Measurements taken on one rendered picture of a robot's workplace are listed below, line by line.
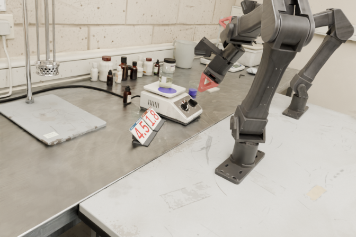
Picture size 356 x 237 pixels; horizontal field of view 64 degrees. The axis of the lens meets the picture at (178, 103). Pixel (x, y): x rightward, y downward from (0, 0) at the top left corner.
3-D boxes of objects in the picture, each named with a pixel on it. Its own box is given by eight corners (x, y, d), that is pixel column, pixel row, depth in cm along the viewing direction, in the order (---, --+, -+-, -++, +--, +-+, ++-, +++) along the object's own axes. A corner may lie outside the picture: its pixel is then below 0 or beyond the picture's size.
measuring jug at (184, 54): (163, 62, 175) (166, 38, 170) (177, 61, 185) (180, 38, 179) (185, 71, 164) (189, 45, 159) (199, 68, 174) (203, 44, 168)
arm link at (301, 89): (299, 83, 117) (312, 86, 116) (293, 78, 125) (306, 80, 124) (294, 98, 119) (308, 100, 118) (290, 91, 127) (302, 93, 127)
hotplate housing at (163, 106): (202, 115, 106) (205, 96, 104) (185, 126, 96) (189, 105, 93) (153, 98, 116) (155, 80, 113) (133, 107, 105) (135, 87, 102)
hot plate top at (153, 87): (186, 90, 106) (187, 88, 106) (170, 98, 96) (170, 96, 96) (160, 82, 111) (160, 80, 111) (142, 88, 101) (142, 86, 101)
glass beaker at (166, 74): (172, 91, 102) (176, 69, 99) (158, 90, 101) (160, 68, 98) (170, 85, 107) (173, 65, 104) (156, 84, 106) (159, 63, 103)
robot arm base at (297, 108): (286, 97, 117) (303, 102, 113) (298, 88, 132) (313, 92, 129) (281, 114, 120) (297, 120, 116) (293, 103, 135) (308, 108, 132)
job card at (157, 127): (165, 120, 98) (167, 109, 96) (158, 131, 89) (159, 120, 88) (148, 117, 99) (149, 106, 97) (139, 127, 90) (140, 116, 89)
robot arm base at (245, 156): (219, 146, 70) (245, 158, 66) (249, 124, 85) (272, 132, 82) (213, 173, 73) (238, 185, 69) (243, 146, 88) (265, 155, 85)
